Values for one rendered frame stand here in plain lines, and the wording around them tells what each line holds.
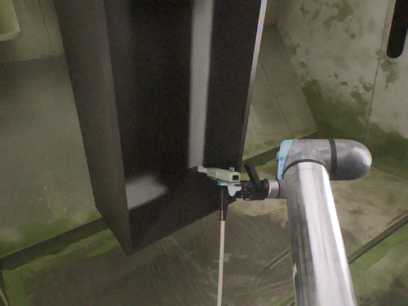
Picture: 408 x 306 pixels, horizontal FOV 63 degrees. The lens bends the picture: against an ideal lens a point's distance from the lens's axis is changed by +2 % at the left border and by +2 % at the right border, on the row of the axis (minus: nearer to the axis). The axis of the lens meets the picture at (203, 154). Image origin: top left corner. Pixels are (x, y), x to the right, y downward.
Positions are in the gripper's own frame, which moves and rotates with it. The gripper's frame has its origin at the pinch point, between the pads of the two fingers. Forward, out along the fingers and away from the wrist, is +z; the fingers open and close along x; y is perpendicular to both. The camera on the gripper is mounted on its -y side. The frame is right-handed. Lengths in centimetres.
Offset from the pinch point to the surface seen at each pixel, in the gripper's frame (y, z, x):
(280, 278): 51, -45, 22
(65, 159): -2, 70, 98
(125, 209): 11.1, 39.7, -4.6
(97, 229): 42, 48, 94
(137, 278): 59, 26, 52
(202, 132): -22.7, -1.0, 35.4
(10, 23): -73, 97, 70
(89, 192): 19, 54, 95
